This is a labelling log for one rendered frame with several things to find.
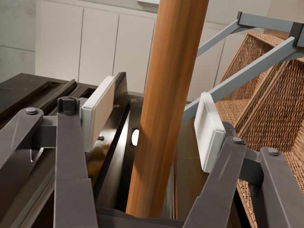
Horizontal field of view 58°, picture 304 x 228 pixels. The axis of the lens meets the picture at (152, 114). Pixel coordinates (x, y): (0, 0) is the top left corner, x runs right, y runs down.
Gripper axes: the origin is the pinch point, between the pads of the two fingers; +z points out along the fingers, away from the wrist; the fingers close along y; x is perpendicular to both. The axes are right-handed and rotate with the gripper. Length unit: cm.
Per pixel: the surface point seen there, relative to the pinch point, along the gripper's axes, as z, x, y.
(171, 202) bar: 8.9, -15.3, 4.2
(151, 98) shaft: -1.1, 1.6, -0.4
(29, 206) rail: 28, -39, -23
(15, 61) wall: 340, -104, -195
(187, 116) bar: 37.2, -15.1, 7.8
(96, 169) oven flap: 66, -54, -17
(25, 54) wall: 340, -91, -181
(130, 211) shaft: -1.1, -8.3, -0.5
